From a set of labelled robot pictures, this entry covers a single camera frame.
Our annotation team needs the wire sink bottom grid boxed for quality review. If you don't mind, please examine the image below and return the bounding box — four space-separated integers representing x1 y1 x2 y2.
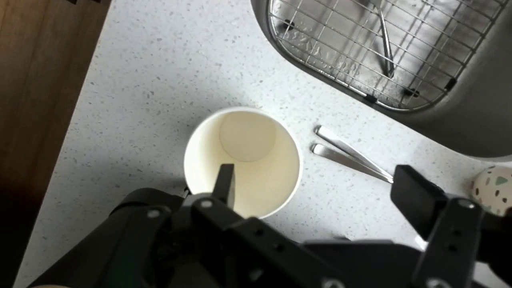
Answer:
265 0 512 114

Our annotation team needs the stainless steel sink basin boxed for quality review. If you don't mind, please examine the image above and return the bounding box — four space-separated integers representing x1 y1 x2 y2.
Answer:
249 0 512 160

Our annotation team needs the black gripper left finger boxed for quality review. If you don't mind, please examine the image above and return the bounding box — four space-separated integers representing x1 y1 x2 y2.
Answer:
30 162 349 288

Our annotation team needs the steel spoon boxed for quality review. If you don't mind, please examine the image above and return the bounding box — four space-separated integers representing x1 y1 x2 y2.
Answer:
312 124 395 183
309 141 395 186

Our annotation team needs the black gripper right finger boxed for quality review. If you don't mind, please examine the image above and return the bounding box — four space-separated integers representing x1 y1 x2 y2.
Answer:
390 164 512 288

